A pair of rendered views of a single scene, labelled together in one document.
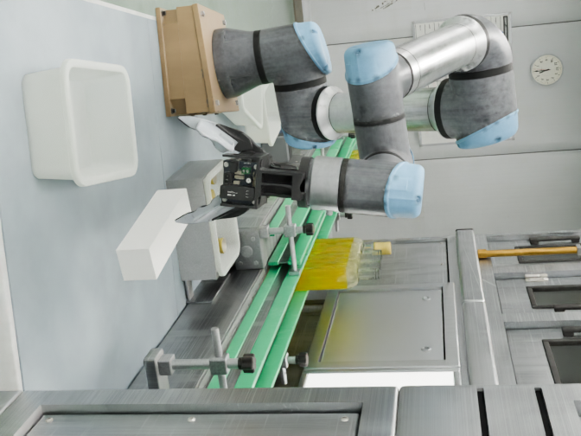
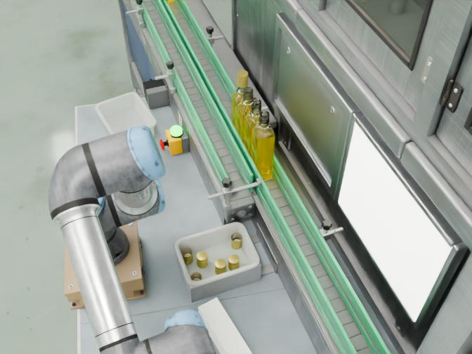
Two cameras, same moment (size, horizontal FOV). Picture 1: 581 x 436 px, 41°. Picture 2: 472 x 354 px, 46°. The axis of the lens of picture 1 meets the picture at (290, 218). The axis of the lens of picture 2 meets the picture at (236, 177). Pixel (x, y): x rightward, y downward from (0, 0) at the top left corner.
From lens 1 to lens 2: 1.15 m
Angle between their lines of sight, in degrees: 37
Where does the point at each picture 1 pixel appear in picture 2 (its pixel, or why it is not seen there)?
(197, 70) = not seen: hidden behind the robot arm
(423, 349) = (332, 114)
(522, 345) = (342, 17)
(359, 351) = (326, 152)
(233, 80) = (115, 252)
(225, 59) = not seen: hidden behind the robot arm
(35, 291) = not seen: outside the picture
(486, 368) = (357, 93)
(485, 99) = (121, 182)
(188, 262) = (248, 279)
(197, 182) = (193, 289)
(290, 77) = (110, 227)
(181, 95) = (130, 292)
